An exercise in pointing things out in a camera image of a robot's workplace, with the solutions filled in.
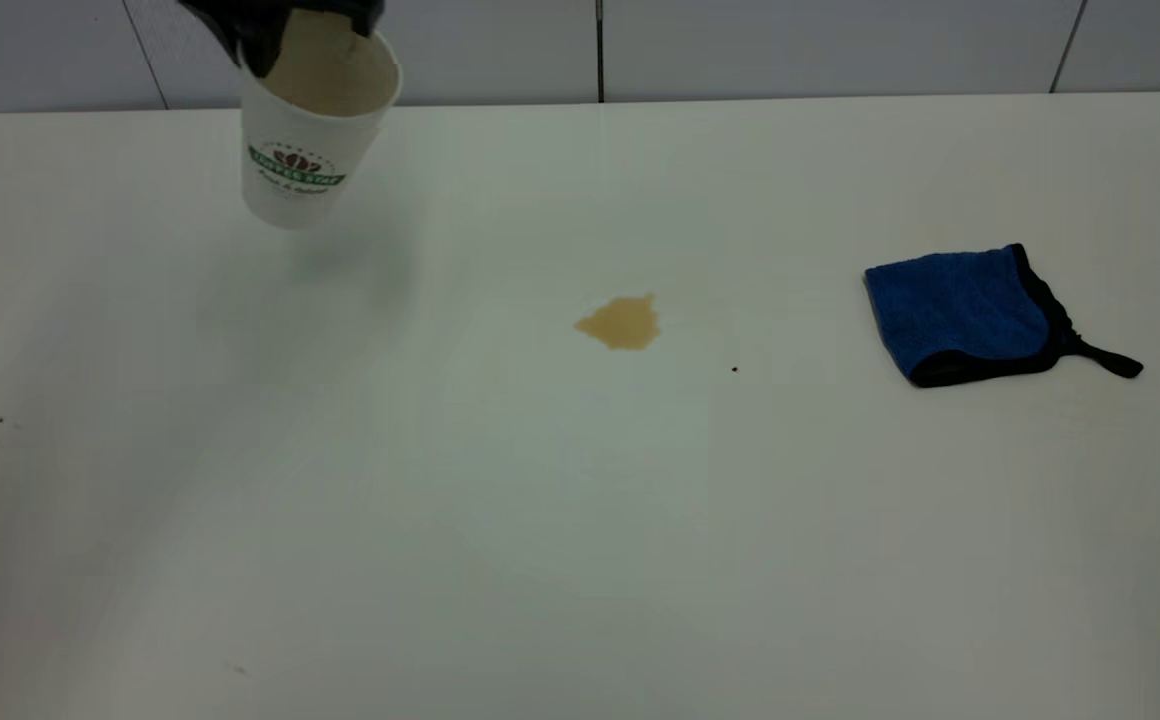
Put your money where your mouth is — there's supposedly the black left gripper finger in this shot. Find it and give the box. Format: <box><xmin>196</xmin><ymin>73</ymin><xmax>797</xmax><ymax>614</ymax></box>
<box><xmin>178</xmin><ymin>0</ymin><xmax>291</xmax><ymax>79</ymax></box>
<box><xmin>292</xmin><ymin>0</ymin><xmax>386</xmax><ymax>37</ymax></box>

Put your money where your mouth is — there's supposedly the white paper coffee cup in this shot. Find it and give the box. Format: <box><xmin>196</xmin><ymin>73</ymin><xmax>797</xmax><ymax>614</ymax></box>
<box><xmin>239</xmin><ymin>8</ymin><xmax>403</xmax><ymax>231</ymax></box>

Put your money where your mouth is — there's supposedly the brown coffee spill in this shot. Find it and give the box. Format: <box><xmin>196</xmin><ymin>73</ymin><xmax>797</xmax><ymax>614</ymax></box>
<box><xmin>573</xmin><ymin>293</ymin><xmax>661</xmax><ymax>352</ymax></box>

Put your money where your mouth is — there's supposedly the blue cloth with black trim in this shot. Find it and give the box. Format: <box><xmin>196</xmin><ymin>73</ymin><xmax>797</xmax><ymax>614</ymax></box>
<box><xmin>862</xmin><ymin>243</ymin><xmax>1144</xmax><ymax>389</ymax></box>

